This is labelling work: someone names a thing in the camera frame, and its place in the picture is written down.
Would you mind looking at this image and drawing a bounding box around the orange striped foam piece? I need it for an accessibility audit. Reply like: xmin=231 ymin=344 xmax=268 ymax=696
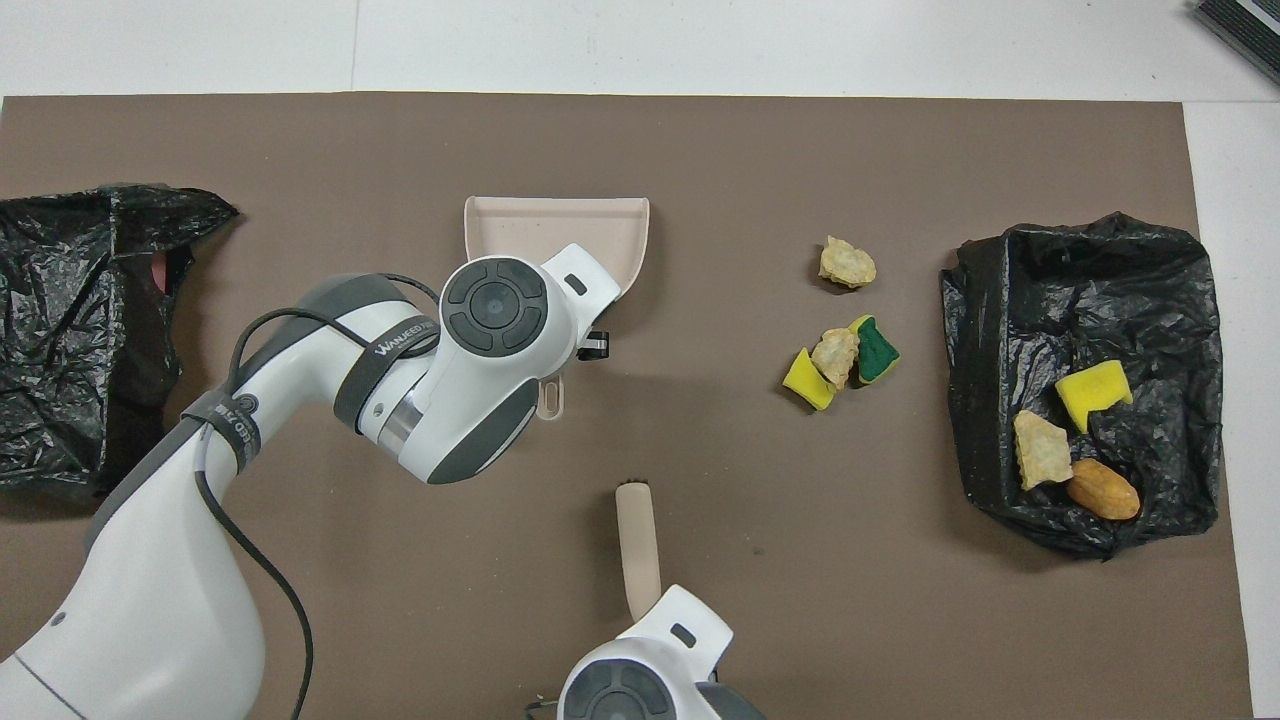
xmin=1013 ymin=410 xmax=1074 ymax=492

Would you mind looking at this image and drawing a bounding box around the green yellow sponge piece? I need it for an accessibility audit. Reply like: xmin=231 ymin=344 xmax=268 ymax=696
xmin=1055 ymin=361 xmax=1135 ymax=434
xmin=848 ymin=315 xmax=901 ymax=387

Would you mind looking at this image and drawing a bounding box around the beige hand brush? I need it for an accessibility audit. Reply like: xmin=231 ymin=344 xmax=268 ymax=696
xmin=616 ymin=482 xmax=663 ymax=623

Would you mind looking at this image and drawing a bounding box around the brown table mat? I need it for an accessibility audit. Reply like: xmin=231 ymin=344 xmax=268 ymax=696
xmin=0 ymin=92 xmax=1256 ymax=720

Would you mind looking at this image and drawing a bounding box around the beige plastic dustpan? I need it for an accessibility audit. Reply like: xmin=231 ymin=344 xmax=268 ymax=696
xmin=464 ymin=195 xmax=651 ymax=422

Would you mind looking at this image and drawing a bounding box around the black ribbed block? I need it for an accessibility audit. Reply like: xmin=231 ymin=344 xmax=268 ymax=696
xmin=1190 ymin=0 xmax=1280 ymax=86

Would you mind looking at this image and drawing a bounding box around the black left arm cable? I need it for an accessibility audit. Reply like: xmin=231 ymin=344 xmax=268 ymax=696
xmin=193 ymin=272 xmax=443 ymax=720

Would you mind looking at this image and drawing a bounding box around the black bag lined bin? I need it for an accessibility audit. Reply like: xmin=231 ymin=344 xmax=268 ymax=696
xmin=940 ymin=211 xmax=1226 ymax=561
xmin=0 ymin=183 xmax=241 ymax=503

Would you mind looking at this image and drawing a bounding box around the orange brown foam lump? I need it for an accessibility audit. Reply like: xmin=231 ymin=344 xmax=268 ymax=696
xmin=1065 ymin=457 xmax=1142 ymax=522

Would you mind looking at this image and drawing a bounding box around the beige foam lump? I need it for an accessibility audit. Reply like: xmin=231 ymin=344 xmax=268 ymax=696
xmin=819 ymin=236 xmax=878 ymax=290
xmin=811 ymin=328 xmax=861 ymax=390

